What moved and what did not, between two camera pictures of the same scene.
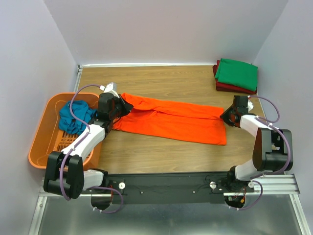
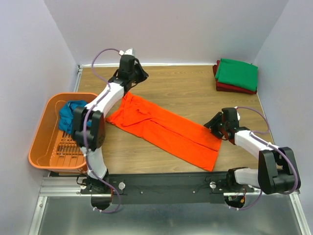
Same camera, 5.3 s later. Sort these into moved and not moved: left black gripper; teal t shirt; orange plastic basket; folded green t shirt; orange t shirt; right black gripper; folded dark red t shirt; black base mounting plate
Moved: right black gripper; orange t shirt; left black gripper
Not moved: folded dark red t shirt; teal t shirt; folded green t shirt; orange plastic basket; black base mounting plate
